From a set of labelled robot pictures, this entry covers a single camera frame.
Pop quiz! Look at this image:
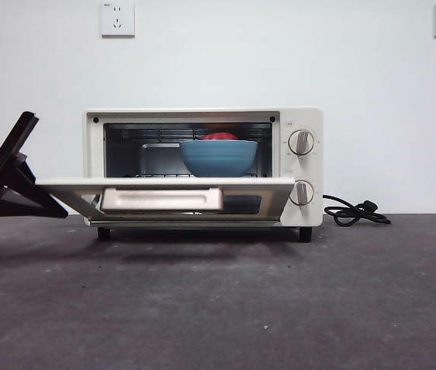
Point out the oven door with glass window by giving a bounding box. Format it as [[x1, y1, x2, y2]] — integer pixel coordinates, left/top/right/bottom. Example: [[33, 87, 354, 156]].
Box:
[[35, 177, 296, 227]]

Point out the blue ribbed bowl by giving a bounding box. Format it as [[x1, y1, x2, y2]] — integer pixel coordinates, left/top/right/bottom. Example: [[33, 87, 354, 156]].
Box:
[[179, 140, 260, 179]]

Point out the red apple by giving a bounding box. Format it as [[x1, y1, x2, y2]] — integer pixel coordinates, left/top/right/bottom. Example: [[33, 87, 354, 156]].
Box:
[[201, 131, 239, 142]]

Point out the round cream oven knob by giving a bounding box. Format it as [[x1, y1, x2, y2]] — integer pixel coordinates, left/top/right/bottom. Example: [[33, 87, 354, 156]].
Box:
[[289, 180, 315, 207], [287, 129, 317, 157]]

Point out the cream Toshiba toaster oven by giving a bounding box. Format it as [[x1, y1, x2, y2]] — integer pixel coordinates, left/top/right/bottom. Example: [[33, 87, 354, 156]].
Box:
[[82, 107, 324, 243]]

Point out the black oven power cable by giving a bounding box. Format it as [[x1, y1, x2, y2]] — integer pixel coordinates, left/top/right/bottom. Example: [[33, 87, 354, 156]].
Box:
[[322, 193, 391, 227]]

